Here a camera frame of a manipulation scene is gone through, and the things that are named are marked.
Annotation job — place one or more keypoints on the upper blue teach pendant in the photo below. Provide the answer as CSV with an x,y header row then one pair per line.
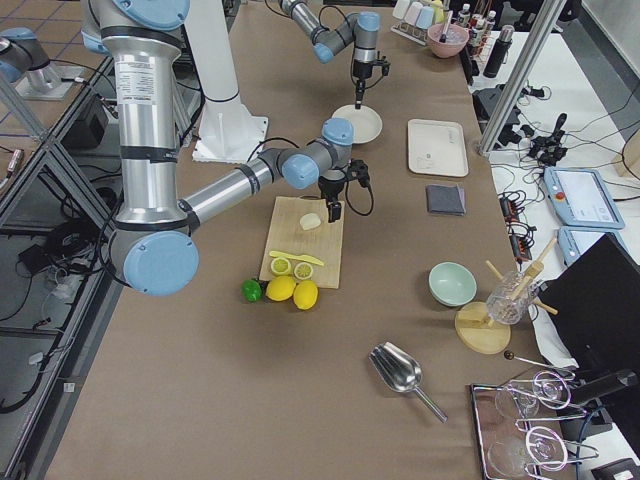
x,y
581,199

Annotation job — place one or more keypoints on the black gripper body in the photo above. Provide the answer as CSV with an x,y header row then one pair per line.
x,y
359,70
330,190

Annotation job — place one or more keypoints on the blue teach pendant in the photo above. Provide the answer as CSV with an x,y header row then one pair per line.
x,y
581,199
574,241

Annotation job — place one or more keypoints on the metal tray with glasses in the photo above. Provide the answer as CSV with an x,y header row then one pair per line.
x,y
517,426

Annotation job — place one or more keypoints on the metal ice scoop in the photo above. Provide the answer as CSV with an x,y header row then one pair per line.
x,y
402,374

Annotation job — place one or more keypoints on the pink bowl with ice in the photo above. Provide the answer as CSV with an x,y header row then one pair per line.
x,y
456,39

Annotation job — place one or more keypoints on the mint green bowl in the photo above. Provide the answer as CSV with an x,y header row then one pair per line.
x,y
452,284

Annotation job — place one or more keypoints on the left whole yellow lemon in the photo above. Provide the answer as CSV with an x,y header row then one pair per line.
x,y
281,288

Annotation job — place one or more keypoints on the black monitor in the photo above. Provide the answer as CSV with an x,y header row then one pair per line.
x,y
597,298

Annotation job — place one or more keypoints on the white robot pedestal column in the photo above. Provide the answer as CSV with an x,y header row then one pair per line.
x,y
227,131

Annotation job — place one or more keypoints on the yellow plastic knife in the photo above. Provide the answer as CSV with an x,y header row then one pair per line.
x,y
298,257

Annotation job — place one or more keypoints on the clear crystal glass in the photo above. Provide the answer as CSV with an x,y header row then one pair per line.
x,y
511,298

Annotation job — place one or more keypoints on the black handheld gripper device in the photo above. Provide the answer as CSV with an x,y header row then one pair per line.
x,y
548,150

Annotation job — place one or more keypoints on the white cup rack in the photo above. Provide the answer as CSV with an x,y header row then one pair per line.
x,y
414,18

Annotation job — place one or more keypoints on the lemon half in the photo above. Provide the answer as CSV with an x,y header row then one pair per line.
x,y
281,266
303,271

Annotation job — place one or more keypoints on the beige round plate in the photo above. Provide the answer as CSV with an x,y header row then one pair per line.
x,y
367,123

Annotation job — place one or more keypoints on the right whole yellow lemon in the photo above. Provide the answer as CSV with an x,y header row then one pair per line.
x,y
305,294

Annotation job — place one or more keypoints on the wooden cutting board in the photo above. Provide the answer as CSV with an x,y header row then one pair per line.
x,y
323,242

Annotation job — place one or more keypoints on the grey folded cloth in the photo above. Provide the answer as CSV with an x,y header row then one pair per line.
x,y
446,199

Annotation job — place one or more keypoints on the whole yellow lemon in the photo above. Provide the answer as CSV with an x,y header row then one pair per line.
x,y
281,288
305,294

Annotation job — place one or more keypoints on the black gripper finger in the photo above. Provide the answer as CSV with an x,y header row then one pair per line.
x,y
359,94
334,208

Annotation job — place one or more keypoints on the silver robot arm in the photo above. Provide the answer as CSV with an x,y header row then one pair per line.
x,y
151,248
357,29

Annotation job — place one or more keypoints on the right lemon half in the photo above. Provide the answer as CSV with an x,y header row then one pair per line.
x,y
303,271

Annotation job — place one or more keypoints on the black camera mount wrist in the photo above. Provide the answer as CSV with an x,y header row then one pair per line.
x,y
382,64
358,171

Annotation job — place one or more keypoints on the metal muddler in bowl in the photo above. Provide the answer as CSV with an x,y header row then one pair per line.
x,y
445,27

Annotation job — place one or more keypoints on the black thermos bottle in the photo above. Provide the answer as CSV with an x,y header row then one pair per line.
x,y
499,52

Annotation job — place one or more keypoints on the green lime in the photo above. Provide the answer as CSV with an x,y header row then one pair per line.
x,y
252,290

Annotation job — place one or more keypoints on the lower blue teach pendant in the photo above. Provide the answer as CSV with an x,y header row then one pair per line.
x,y
574,241

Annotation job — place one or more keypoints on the wooden cup tree stand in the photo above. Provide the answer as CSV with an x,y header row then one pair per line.
x,y
478,331

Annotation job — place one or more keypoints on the left lemon half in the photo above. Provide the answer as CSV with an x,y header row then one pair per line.
x,y
281,266

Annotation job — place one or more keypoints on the aluminium frame post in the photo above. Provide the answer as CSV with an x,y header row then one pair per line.
x,y
547,17

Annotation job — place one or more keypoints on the beige rectangular tray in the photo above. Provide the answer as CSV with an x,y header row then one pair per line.
x,y
436,148

